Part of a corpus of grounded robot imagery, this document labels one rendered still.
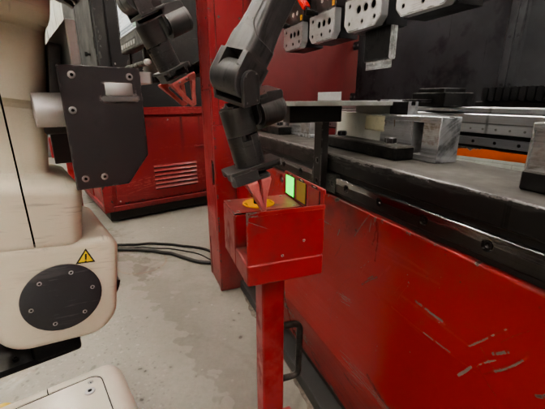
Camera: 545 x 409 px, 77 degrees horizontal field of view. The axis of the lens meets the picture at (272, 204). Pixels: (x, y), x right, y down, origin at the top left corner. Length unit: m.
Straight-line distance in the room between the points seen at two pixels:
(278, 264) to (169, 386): 0.90
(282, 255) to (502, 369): 0.38
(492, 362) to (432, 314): 0.12
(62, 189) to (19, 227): 0.07
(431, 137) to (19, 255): 0.75
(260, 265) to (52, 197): 0.36
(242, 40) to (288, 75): 1.21
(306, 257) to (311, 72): 1.30
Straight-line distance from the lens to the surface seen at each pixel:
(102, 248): 0.58
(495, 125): 1.03
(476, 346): 0.66
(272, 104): 0.65
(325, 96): 0.91
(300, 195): 0.75
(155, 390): 1.46
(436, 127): 0.79
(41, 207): 0.55
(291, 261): 0.68
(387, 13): 0.95
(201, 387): 1.43
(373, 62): 1.01
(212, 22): 1.70
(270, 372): 0.92
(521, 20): 1.37
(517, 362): 0.63
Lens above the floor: 1.00
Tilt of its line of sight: 17 degrees down
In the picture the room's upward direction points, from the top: straight up
